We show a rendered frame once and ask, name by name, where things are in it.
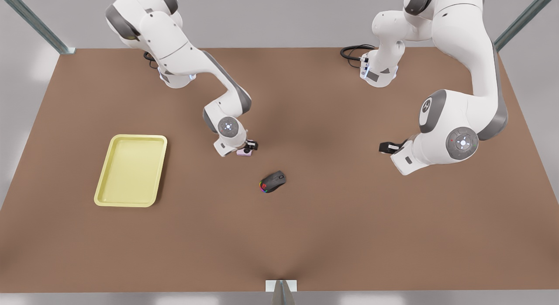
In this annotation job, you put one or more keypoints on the small pink object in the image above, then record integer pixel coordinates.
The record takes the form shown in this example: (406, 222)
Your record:
(244, 153)

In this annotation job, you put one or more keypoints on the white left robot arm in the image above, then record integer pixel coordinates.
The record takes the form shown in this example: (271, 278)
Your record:
(476, 82)

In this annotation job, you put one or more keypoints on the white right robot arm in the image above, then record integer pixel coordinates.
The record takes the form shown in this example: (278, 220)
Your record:
(174, 47)

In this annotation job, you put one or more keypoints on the black computer mouse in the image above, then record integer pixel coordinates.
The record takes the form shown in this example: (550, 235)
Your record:
(273, 181)

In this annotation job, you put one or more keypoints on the yellow rectangular tray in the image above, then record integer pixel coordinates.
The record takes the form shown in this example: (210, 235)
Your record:
(131, 170)

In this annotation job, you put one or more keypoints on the silver frame post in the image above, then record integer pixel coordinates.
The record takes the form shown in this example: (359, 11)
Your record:
(281, 292)
(37, 22)
(522, 20)

